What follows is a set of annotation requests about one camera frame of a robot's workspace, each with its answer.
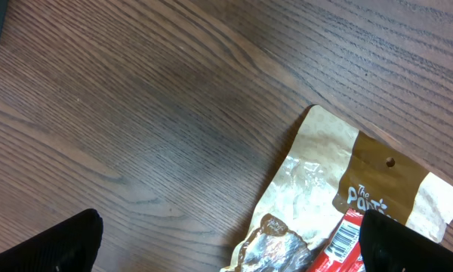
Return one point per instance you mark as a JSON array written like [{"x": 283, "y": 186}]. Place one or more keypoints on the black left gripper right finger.
[{"x": 388, "y": 246}]

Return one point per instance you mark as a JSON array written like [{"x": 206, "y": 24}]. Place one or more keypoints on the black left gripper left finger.
[{"x": 71, "y": 245}]

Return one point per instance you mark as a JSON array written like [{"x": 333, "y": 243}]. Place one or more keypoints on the red snack bar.
[{"x": 342, "y": 253}]

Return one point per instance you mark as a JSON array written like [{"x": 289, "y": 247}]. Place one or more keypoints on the beige cookie bag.
[{"x": 333, "y": 167}]

